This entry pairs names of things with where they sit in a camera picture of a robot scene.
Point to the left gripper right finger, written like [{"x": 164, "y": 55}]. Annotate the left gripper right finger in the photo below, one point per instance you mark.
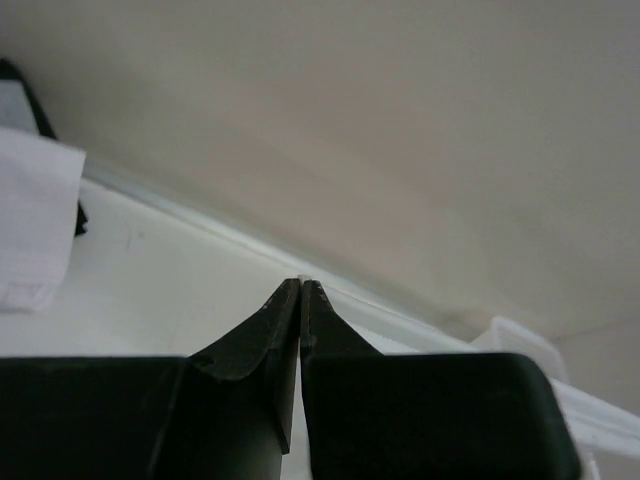
[{"x": 434, "y": 416}]

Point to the white plastic basket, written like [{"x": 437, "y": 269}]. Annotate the white plastic basket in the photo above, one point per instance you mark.
[{"x": 507, "y": 335}]

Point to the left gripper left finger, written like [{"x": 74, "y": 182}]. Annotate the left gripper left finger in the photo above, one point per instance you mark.
[{"x": 224, "y": 412}]

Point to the folded grey tank top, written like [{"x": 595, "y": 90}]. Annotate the folded grey tank top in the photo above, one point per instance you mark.
[{"x": 15, "y": 109}]

